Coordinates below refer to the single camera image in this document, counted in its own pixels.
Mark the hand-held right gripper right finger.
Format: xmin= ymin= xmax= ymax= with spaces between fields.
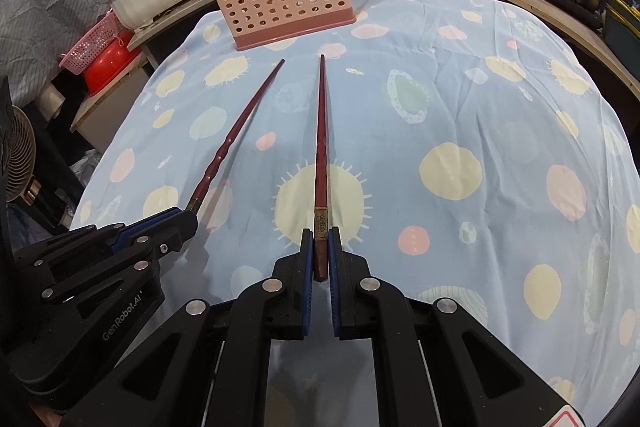
xmin=327 ymin=226 xmax=583 ymax=427

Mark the grey wooden cabinet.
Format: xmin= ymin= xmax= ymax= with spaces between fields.
xmin=70 ymin=0 xmax=221 ymax=138

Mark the electric fan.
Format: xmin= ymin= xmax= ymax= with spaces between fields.
xmin=7 ymin=106 xmax=37 ymax=204

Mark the black induction cooktop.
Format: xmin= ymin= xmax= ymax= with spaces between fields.
xmin=520 ymin=0 xmax=607 ymax=28

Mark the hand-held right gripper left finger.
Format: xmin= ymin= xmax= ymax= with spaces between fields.
xmin=60 ymin=228 xmax=314 ymax=427

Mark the spotted light blue blanket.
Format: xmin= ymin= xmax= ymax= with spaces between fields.
xmin=67 ymin=0 xmax=640 ymax=423

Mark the grey plastic bag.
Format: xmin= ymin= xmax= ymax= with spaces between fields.
xmin=67 ymin=149 xmax=97 ymax=188

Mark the red chopstick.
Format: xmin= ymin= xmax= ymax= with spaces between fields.
xmin=187 ymin=58 xmax=286 ymax=214
xmin=312 ymin=53 xmax=331 ymax=283

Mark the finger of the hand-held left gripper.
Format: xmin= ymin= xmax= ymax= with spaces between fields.
xmin=40 ymin=208 xmax=199 ymax=308
xmin=15 ymin=208 xmax=176 ymax=270

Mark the pink plastic basket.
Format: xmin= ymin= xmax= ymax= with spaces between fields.
xmin=59 ymin=13 xmax=135 ymax=75

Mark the red plastic basin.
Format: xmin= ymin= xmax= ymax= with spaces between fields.
xmin=82 ymin=39 xmax=143 ymax=96

